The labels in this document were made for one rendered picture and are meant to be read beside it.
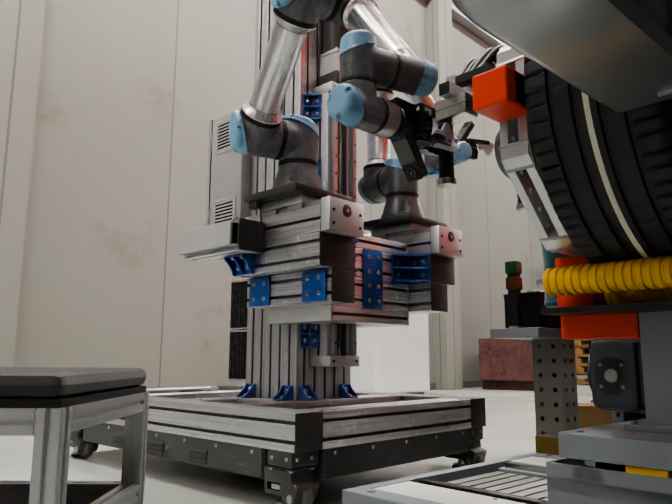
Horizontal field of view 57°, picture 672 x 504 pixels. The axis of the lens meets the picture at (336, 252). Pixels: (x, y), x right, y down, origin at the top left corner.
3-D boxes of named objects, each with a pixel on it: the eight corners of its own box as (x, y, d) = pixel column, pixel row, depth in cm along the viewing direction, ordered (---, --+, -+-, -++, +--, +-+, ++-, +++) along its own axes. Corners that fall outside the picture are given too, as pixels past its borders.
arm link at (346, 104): (351, 72, 119) (351, 114, 117) (389, 89, 126) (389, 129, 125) (323, 84, 124) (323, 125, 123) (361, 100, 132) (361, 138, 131)
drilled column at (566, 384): (567, 474, 195) (559, 338, 202) (537, 469, 202) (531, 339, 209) (582, 470, 202) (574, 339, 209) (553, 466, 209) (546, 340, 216)
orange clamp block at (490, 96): (533, 112, 117) (507, 99, 111) (497, 124, 123) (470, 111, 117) (531, 78, 119) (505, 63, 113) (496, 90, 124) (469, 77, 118)
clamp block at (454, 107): (465, 111, 139) (464, 89, 140) (433, 122, 145) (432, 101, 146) (478, 117, 142) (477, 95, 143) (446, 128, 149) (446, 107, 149)
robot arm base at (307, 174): (260, 196, 180) (261, 163, 182) (299, 205, 191) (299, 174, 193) (296, 186, 170) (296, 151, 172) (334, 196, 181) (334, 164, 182)
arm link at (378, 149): (378, 196, 219) (376, 52, 229) (354, 204, 232) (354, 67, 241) (405, 200, 226) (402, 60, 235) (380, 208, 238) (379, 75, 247)
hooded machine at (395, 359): (376, 395, 598) (375, 243, 622) (433, 398, 553) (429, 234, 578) (322, 398, 545) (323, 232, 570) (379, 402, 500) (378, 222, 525)
